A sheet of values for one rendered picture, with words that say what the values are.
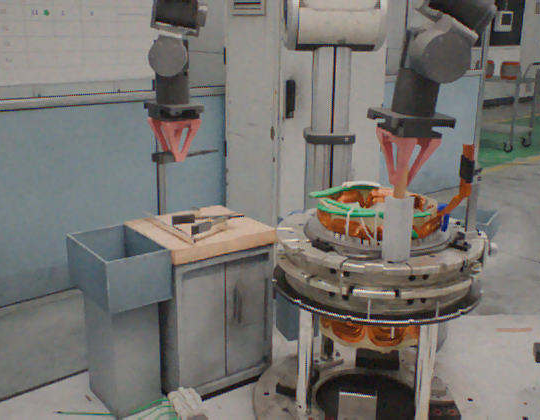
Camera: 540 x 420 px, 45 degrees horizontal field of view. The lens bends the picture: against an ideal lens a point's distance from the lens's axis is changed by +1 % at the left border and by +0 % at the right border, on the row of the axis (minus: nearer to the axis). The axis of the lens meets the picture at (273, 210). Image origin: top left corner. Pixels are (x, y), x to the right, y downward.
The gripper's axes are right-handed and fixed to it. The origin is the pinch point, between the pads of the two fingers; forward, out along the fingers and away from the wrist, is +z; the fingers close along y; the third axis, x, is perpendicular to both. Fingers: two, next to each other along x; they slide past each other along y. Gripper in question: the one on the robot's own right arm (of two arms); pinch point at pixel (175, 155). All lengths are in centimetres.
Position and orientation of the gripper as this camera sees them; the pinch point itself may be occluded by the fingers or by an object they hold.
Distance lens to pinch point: 115.7
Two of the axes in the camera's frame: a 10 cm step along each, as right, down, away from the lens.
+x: 7.9, -1.7, 5.8
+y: 6.1, 2.4, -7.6
